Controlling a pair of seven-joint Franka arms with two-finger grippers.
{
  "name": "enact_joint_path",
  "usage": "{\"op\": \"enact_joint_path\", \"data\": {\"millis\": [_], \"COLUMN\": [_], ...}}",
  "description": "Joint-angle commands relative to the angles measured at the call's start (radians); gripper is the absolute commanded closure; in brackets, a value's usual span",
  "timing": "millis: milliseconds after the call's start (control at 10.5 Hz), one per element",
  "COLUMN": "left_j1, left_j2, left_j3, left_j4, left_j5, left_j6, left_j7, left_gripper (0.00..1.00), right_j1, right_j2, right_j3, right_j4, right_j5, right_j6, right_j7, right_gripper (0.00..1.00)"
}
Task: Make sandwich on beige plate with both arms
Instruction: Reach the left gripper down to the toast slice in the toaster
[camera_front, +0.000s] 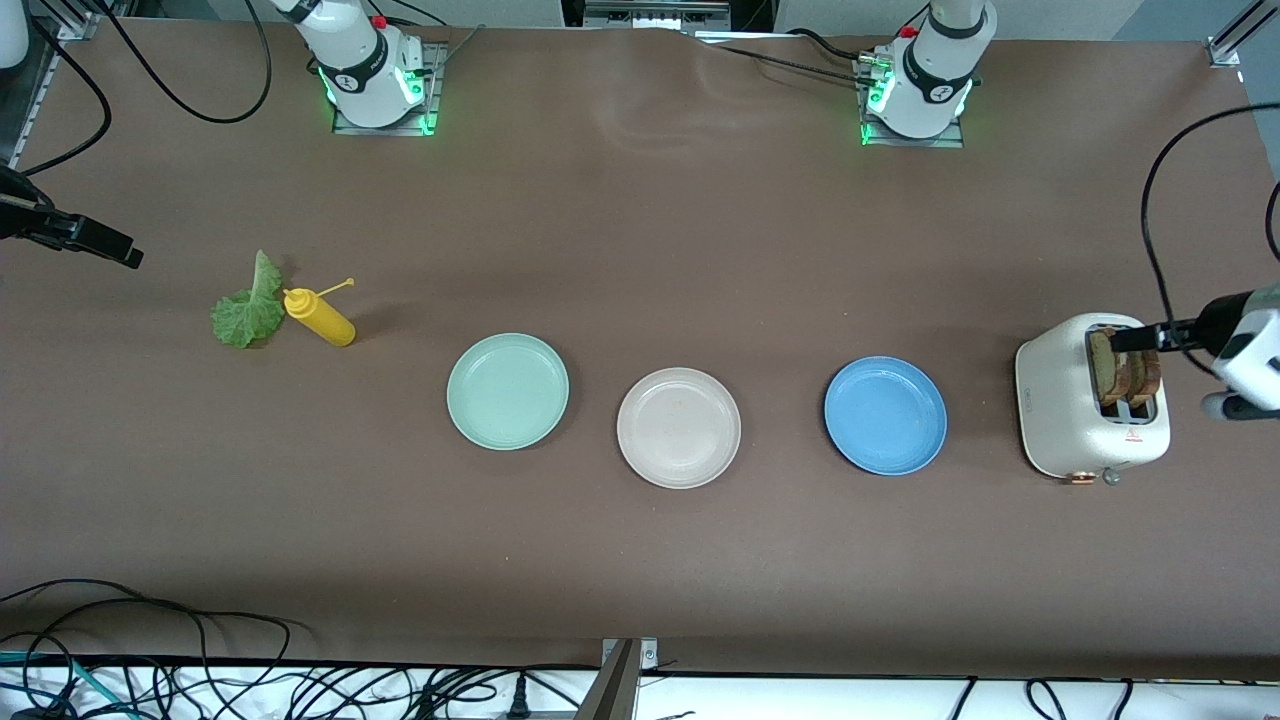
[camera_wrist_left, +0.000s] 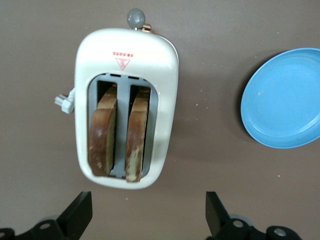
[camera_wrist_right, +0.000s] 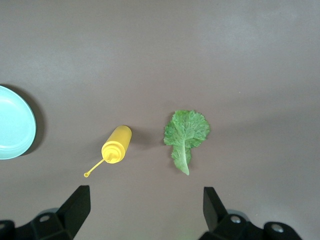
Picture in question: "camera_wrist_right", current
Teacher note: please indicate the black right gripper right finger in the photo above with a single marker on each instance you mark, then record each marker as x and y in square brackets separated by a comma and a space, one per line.
[215, 215]

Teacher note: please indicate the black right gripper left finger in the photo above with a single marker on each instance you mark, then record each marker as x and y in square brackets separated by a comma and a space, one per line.
[75, 212]

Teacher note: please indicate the yellow squeeze bottle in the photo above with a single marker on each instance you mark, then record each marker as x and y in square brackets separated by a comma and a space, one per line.
[117, 145]

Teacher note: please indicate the green lettuce leaf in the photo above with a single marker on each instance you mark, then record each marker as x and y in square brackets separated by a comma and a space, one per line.
[186, 130]

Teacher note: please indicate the mint green plate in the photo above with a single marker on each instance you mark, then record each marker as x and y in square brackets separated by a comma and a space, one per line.
[15, 125]

